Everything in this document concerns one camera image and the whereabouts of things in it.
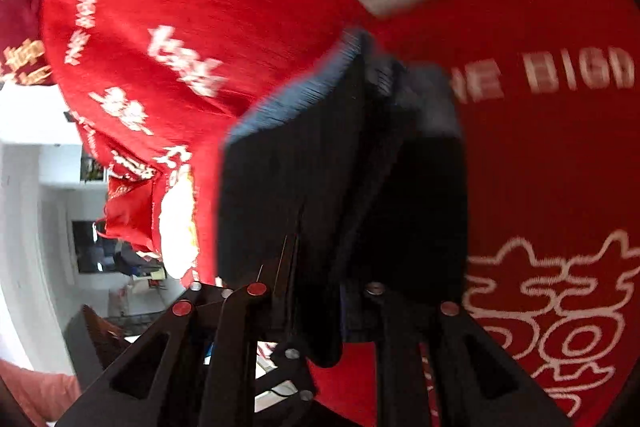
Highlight black pants blue patterned waistband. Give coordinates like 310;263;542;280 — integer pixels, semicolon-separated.
217;30;468;367

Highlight black television screen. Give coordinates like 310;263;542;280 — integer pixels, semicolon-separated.
72;221;134;275

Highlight red blanket white characters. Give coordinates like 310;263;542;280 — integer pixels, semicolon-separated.
42;0;639;426

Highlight dark red embroidered cushion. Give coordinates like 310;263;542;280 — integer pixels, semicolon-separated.
0;0;55;88

